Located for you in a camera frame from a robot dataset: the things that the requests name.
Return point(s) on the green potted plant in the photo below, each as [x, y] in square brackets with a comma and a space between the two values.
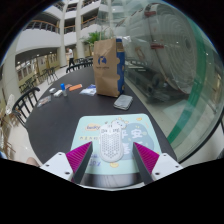
[91, 37]

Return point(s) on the brown paper bag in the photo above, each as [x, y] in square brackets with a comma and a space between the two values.
[106, 70]

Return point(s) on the white rectangular block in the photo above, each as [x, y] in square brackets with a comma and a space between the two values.
[58, 93]

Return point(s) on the pale green printed mouse pad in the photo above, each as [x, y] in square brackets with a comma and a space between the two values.
[140, 133]

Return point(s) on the brownish pink cloth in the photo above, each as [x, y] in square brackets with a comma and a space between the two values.
[67, 86]

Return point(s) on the group of dark chairs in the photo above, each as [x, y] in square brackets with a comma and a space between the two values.
[50, 71]

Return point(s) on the light wooden chairs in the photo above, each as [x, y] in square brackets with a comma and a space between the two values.
[5, 126]

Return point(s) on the black spindle-back chair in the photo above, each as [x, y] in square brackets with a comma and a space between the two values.
[78, 66]
[25, 95]

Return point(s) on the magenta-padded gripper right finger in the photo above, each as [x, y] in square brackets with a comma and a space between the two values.
[146, 158]

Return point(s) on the white perforated computer mouse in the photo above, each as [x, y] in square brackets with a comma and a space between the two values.
[111, 145]

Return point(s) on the clear bag with blue-white packet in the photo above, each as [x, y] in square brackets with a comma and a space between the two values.
[88, 90]

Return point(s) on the person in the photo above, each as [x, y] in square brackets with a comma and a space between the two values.
[70, 55]

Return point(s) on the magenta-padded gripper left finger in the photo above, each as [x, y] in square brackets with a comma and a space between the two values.
[78, 158]

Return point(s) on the small white box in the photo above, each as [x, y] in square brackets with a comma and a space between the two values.
[52, 90]

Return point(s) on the clear bag with brown item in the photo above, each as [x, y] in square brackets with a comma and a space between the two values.
[43, 101]

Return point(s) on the small blue-capped bottle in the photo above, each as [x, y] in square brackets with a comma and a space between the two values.
[63, 90]

